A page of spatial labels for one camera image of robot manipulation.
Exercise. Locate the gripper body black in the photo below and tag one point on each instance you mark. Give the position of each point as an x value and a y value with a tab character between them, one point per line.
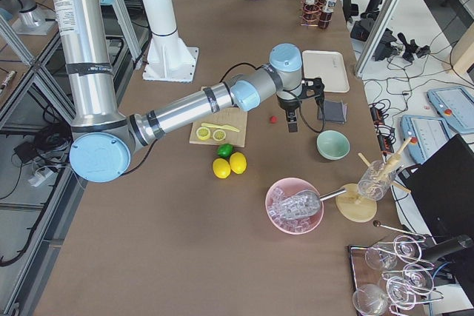
287	103

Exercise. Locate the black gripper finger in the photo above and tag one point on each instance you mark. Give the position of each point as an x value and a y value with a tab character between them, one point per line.
291	118

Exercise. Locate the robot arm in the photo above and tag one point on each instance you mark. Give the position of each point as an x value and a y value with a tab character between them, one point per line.
104	140

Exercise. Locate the grey folded cloth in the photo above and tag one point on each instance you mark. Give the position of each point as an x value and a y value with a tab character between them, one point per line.
334	111

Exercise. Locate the green bowl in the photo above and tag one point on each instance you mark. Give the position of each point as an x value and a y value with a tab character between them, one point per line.
332	145

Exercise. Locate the bamboo cutting board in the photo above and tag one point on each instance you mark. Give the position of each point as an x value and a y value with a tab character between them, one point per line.
216	119

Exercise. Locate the cream rabbit tray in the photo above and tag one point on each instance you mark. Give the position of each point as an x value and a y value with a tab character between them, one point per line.
329	66

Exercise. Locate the yellow lemon upper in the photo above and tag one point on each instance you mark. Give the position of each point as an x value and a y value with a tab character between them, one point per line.
238	163

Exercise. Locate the yellow lemon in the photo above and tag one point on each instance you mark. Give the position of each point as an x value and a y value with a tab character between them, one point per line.
238	163
221	168

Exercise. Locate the lemon slice lower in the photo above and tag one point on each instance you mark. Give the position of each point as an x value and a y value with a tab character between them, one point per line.
219	135

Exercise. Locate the bottle lower left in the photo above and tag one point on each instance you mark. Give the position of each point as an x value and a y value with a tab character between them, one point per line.
309	11

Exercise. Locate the bottle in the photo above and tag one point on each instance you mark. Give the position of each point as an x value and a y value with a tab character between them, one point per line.
309	11
326	13

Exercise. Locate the pink bowl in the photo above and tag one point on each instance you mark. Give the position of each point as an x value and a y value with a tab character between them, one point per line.
280	191

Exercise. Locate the green lime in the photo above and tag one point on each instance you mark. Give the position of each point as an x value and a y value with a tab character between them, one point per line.
225	150

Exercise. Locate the yellow plastic knife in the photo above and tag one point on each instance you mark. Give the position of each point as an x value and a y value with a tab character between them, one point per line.
224	126

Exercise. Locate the bottle lower right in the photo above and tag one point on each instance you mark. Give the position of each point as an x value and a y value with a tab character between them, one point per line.
326	13

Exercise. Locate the lemon half upper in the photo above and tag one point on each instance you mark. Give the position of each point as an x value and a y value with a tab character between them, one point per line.
203	133

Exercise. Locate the yellow lemon lower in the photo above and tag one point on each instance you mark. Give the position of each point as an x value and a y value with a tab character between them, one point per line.
221	168

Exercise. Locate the steel ice scoop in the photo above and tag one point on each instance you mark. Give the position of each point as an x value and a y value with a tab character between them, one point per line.
305	203

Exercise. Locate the glass cup on stand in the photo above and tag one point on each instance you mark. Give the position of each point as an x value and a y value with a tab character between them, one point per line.
373	185

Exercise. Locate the wooden cup stand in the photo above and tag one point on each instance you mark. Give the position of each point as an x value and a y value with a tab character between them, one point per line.
359	209

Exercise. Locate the teach pendant near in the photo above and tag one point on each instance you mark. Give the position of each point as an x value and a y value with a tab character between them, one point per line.
430	135

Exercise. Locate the teach pendant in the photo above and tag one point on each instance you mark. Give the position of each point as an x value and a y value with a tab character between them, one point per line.
430	135
455	106

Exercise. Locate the teach pendant far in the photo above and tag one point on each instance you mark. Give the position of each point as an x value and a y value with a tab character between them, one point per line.
455	106

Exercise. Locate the black laptop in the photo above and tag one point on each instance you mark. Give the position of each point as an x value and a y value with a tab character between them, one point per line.
442	188

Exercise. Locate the wine glass rack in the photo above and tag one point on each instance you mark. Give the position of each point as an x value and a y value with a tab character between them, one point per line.
406	279

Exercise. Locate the copper wire bottle rack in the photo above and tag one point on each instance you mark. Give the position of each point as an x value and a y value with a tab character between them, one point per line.
320	4

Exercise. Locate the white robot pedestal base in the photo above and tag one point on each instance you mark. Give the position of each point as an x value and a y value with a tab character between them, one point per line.
168	58

